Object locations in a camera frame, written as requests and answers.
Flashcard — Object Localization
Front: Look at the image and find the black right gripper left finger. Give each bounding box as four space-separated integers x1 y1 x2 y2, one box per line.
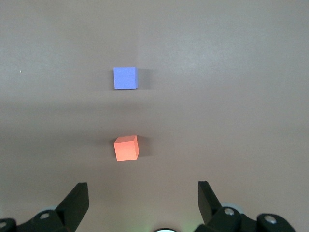
0 182 90 232

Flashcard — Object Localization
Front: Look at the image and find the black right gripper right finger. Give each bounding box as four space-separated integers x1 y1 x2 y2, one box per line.
194 181 298 232

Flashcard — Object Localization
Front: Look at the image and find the orange foam block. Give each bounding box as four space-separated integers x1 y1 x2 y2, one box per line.
113 134 140 163

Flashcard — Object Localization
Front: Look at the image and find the purple foam block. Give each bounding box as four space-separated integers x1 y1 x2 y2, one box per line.
113 67 139 91

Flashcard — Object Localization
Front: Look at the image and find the brown table mat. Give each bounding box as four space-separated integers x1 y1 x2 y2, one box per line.
0 0 309 232

